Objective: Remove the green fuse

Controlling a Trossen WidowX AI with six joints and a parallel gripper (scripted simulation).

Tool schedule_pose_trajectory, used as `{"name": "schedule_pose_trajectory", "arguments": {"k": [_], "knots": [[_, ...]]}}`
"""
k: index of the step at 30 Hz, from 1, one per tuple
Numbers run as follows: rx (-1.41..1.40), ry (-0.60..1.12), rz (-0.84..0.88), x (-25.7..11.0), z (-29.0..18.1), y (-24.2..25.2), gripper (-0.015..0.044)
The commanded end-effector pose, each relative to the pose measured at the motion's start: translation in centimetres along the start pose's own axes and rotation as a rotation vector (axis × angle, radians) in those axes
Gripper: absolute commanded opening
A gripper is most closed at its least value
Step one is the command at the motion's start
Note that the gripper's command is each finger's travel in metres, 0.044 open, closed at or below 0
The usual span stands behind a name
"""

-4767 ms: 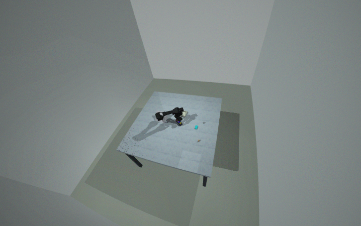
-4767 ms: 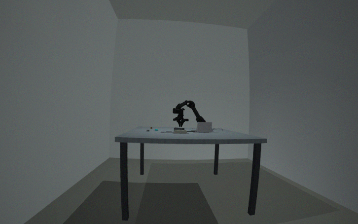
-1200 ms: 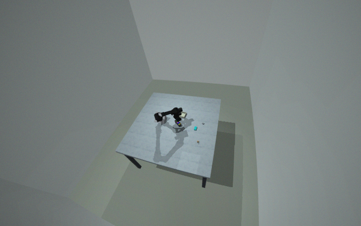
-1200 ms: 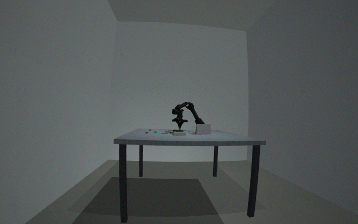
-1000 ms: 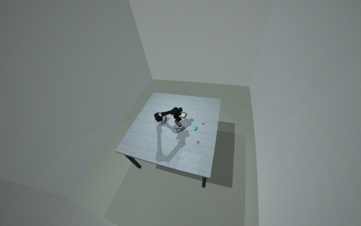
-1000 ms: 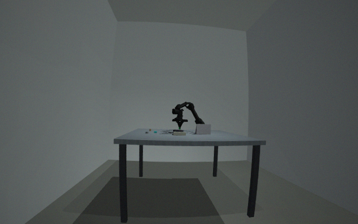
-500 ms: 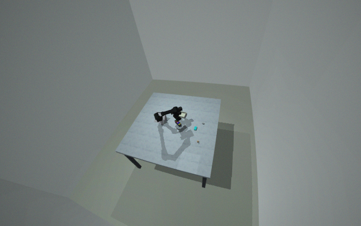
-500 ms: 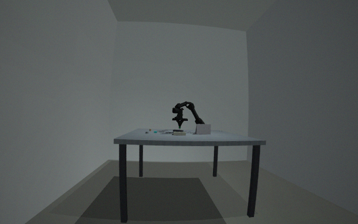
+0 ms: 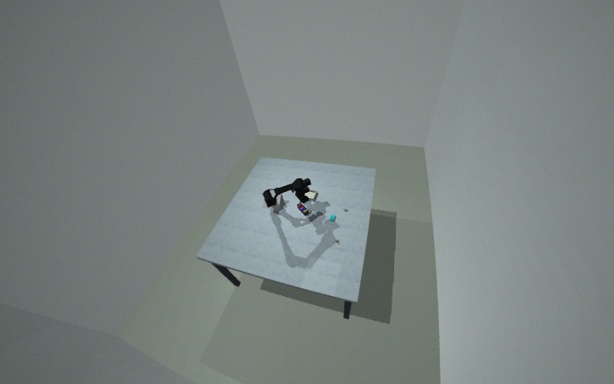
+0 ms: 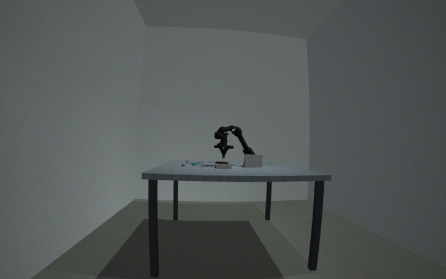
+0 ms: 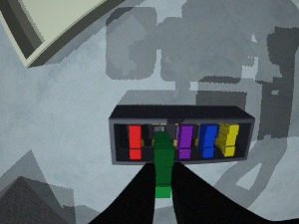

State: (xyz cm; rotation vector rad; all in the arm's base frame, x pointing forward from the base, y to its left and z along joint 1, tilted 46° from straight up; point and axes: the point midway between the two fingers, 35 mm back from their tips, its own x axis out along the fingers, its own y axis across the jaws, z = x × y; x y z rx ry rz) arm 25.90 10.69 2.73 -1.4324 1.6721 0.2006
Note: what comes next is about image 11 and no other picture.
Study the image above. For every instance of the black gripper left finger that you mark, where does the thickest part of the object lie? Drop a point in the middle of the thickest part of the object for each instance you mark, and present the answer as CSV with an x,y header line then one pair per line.
x,y
135,205

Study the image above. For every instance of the red fuse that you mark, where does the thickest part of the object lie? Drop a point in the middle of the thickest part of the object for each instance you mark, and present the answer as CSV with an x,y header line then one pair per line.
x,y
135,141

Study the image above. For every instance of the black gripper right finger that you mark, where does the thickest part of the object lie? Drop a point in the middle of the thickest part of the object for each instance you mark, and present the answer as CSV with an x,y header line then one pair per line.
x,y
196,202

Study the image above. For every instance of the green fuse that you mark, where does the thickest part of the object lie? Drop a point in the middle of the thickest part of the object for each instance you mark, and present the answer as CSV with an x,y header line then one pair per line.
x,y
163,161

